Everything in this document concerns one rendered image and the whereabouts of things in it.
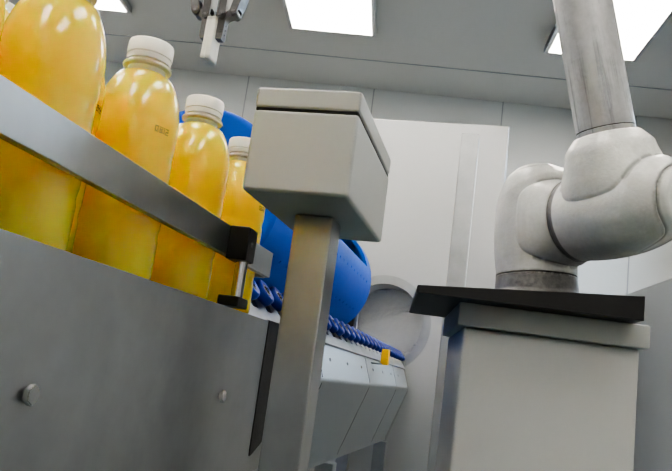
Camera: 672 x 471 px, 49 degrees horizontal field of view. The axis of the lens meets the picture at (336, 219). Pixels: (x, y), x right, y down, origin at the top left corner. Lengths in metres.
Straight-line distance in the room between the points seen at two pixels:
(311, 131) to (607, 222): 0.72
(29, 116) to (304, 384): 0.38
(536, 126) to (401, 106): 1.20
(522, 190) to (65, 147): 1.07
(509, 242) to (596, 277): 5.11
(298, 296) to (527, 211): 0.76
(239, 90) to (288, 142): 6.17
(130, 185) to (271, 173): 0.16
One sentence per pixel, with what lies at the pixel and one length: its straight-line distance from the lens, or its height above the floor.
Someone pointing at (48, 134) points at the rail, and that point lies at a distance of 0.47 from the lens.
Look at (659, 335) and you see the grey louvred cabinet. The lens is 3.48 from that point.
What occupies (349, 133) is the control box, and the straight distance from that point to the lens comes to 0.66.
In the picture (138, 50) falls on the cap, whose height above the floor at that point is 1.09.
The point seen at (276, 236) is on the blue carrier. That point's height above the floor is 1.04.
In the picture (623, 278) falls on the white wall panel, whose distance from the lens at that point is 6.58.
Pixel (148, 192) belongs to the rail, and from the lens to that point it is 0.58.
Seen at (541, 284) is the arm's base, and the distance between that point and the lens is 1.39.
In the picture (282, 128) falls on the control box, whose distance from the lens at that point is 0.68.
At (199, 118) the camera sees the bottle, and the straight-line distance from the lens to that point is 0.76.
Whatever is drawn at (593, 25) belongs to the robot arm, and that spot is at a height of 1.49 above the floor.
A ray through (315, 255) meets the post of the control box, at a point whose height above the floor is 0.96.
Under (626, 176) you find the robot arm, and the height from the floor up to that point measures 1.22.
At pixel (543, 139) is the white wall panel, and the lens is 6.70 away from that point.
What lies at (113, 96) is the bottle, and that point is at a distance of 0.63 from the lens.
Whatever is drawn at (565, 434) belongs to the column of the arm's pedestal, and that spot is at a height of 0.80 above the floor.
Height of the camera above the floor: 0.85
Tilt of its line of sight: 12 degrees up
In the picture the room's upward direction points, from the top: 8 degrees clockwise
